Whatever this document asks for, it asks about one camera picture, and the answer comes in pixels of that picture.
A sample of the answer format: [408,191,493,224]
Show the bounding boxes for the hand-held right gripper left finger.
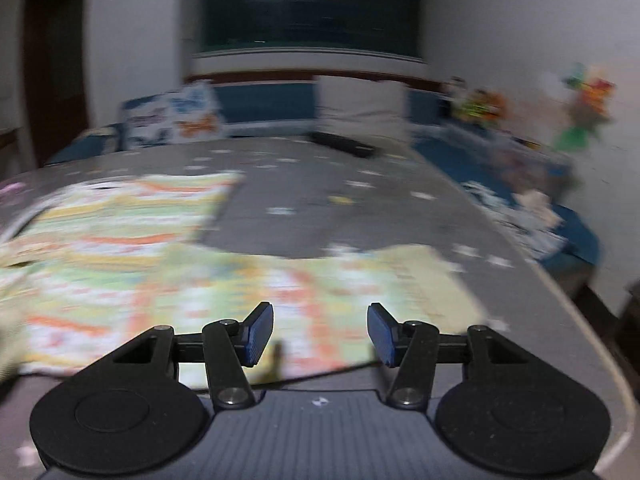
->
[113,301,275,409]

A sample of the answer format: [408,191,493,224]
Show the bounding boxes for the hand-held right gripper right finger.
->
[366,303,532,409]

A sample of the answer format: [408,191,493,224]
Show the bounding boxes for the colourful printed children's garment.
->
[0,172,495,391]

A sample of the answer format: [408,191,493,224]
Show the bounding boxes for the pale crumpled cloth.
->
[464,179,568,262]

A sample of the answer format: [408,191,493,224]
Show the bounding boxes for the black remote control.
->
[310,131,378,159]

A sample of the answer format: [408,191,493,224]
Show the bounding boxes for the white pillow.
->
[315,75,412,144]

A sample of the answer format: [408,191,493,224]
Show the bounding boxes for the blue sofa bench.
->
[45,80,601,272]

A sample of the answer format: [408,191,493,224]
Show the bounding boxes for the butterfly print pillow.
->
[120,82,229,151]

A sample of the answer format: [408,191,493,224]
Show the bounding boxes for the colourful plush toys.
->
[446,76,507,124]

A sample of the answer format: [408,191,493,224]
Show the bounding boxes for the dark window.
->
[192,0,427,64]

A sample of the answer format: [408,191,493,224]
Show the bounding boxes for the dark wooden door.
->
[22,0,92,167]

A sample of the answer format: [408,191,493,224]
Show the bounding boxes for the colourful flower wall decoration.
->
[551,62,617,152]

